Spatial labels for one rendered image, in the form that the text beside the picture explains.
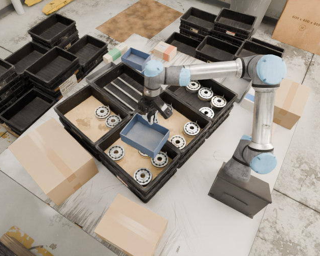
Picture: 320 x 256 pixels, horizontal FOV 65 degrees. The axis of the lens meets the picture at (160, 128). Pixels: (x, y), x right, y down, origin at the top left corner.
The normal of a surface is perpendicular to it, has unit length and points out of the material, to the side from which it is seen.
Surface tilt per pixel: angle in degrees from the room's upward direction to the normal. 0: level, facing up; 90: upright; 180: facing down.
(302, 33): 73
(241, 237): 0
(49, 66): 0
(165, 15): 0
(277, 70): 43
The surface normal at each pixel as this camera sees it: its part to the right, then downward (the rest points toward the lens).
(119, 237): 0.03, -0.56
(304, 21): -0.49, 0.55
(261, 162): 0.06, 0.42
